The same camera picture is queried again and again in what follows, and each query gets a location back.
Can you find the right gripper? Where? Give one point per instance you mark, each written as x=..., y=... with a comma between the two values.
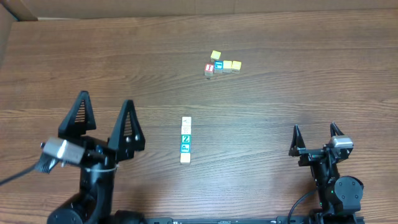
x=316, y=155

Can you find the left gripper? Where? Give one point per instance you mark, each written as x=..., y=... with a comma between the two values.
x=101, y=149

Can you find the white patterned block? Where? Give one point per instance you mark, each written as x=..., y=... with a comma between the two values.
x=186, y=130

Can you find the plain white wooden block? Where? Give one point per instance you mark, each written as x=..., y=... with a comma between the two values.
x=186, y=121

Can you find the green Z block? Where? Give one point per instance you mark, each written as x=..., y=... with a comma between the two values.
x=186, y=139

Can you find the blue P block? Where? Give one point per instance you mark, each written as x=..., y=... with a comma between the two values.
x=185, y=148

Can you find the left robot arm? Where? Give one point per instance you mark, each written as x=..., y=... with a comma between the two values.
x=93, y=201

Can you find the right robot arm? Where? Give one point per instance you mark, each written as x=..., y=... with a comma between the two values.
x=339, y=196

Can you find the yellow block right row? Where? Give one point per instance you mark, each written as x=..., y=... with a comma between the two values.
x=236, y=67

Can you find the yellow block row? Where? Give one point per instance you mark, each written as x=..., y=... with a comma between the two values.
x=227, y=66
x=236, y=67

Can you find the yellow block middle row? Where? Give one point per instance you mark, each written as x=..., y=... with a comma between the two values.
x=227, y=66

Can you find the blue letter block in row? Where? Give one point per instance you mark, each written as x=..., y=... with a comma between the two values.
x=218, y=67

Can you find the red letter block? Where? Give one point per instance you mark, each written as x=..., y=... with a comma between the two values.
x=209, y=70

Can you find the yellow block top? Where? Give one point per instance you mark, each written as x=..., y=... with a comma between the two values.
x=215, y=55

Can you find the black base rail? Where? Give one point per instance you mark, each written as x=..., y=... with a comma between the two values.
x=276, y=220

